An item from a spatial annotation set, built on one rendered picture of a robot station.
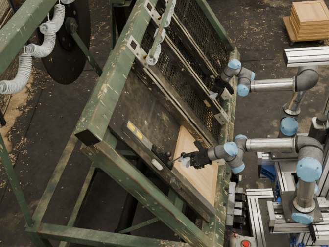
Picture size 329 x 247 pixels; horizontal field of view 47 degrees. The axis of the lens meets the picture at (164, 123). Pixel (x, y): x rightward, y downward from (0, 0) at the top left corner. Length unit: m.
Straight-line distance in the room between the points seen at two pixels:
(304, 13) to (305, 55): 3.62
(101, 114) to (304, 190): 1.12
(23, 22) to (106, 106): 0.63
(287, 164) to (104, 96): 1.51
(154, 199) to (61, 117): 2.90
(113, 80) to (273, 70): 3.42
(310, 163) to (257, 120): 2.54
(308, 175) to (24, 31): 1.60
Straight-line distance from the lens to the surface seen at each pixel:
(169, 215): 2.20
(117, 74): 2.02
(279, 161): 2.86
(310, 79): 2.42
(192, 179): 2.50
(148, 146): 2.13
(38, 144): 4.58
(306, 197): 2.17
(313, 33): 5.55
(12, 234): 3.99
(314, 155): 1.97
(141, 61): 2.24
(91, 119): 1.77
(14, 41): 2.04
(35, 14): 2.22
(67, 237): 2.84
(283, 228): 2.65
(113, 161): 1.87
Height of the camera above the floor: 3.16
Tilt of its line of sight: 46 degrees down
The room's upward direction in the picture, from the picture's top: 7 degrees counter-clockwise
